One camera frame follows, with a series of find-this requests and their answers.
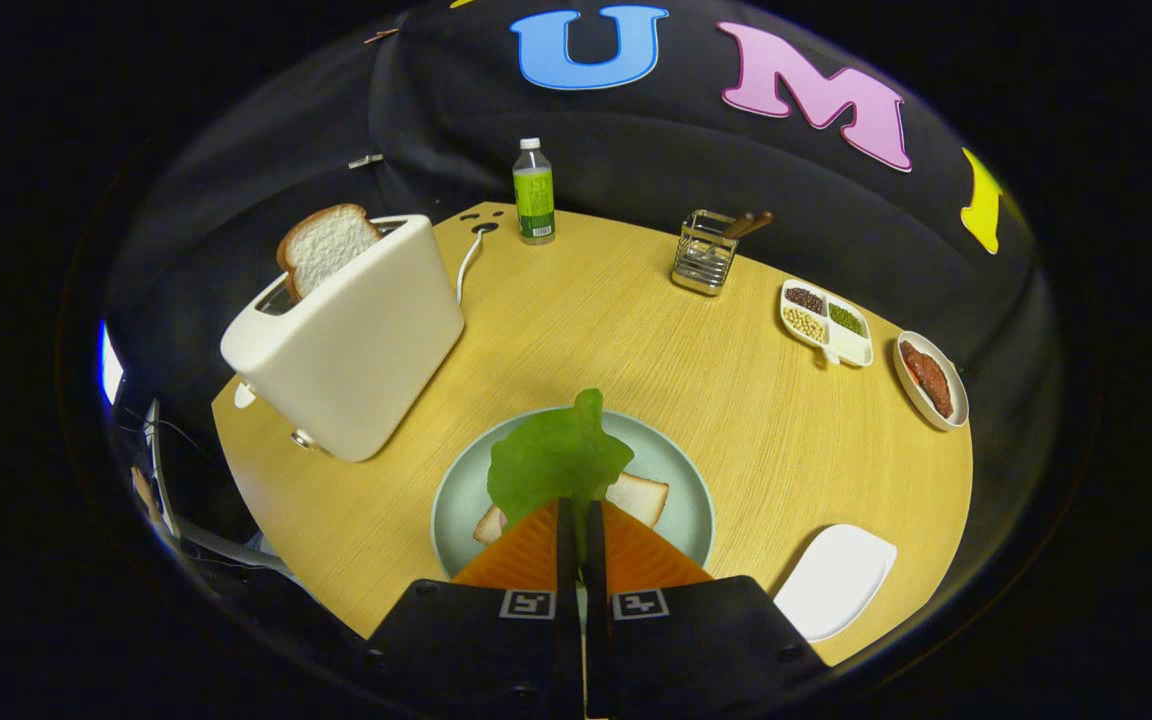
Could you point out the metal utensil holder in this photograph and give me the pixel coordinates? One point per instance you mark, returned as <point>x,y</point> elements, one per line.
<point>704,262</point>

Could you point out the white divided dish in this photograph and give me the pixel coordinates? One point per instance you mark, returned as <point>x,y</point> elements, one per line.
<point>848,345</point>

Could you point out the white rectangular plate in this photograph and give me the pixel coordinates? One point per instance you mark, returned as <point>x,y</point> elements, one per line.
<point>831,585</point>

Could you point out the green drink bottle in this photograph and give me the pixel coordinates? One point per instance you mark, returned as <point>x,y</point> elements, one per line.
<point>534,195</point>

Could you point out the red meat slices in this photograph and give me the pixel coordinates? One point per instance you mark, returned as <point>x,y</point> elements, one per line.
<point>928,378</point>

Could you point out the white bread slice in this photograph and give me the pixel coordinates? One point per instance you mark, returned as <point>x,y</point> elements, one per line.
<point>641,497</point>

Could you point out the pale green round plate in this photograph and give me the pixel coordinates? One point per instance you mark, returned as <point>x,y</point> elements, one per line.
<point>681,500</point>

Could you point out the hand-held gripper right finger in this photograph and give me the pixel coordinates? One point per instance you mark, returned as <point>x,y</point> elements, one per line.
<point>596,600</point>

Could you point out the green lettuce leaf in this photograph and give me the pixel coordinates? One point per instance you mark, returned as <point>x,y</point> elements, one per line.
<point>556,460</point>

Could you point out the yellow soybeans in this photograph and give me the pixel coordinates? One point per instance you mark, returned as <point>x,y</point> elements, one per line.
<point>804,324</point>

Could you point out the pink clip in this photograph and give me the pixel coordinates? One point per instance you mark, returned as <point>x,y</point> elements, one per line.
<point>381,36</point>

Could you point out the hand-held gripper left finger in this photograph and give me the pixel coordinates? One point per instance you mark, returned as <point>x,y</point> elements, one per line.
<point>567,600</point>

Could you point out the green mung beans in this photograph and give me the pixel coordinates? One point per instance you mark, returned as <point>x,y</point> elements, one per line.
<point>846,318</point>

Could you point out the black backdrop cloth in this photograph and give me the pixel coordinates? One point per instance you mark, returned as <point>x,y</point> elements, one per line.
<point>736,170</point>

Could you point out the white toaster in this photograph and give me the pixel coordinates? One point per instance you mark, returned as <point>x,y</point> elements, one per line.
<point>356,350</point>

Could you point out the round white plate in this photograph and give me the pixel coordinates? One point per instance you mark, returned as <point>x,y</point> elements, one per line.
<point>956,400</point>

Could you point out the dark red beans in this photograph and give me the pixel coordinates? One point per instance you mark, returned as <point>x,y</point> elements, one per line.
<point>805,299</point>

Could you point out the toasted bread slice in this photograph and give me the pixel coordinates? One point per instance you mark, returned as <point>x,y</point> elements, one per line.
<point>326,245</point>

